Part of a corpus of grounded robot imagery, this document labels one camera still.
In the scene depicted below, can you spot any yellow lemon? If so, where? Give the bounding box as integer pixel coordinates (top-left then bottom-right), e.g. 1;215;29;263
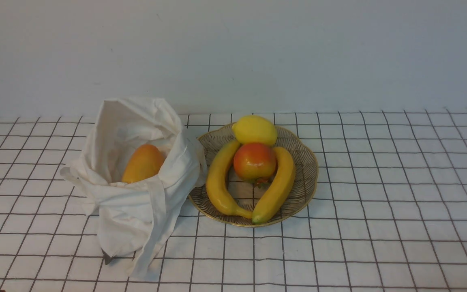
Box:
232;115;278;147

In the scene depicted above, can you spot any red orange pomegranate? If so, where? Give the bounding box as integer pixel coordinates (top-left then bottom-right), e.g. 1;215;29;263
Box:
233;143;277;185

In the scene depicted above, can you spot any left yellow banana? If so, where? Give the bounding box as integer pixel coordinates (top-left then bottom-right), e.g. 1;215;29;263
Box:
206;139;252;219

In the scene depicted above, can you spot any orange yellow mango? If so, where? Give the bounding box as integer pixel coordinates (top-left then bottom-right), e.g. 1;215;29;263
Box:
121;144;165;184

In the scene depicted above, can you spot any white cloth bag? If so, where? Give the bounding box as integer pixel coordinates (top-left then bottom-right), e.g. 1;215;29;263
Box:
59;97;208;280

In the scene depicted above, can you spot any right yellow banana green tip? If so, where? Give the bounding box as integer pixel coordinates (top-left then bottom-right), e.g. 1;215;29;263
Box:
251;147;296;224

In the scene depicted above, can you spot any white grid tablecloth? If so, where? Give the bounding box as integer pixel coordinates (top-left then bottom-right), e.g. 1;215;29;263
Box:
0;109;467;292

